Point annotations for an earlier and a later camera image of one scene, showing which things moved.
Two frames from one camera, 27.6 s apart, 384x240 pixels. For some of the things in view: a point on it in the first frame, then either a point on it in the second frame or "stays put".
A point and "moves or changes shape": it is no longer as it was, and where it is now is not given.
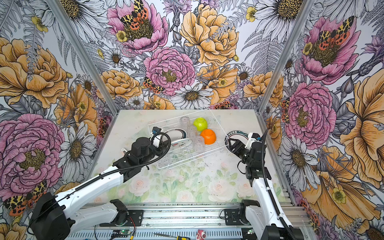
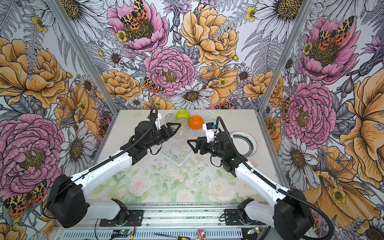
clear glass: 199,144 moves or changes shape
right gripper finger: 237,145 -> 201,142
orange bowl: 209,136 -> 196,122
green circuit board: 120,233 stays put
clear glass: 192,132 -> 184,122
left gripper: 161,150 -> 172,132
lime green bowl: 200,124 -> 182,113
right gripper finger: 236,148 -> 201,145
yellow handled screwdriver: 176,237 stays put
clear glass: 184,122 -> 169,117
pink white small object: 201,235 stays put
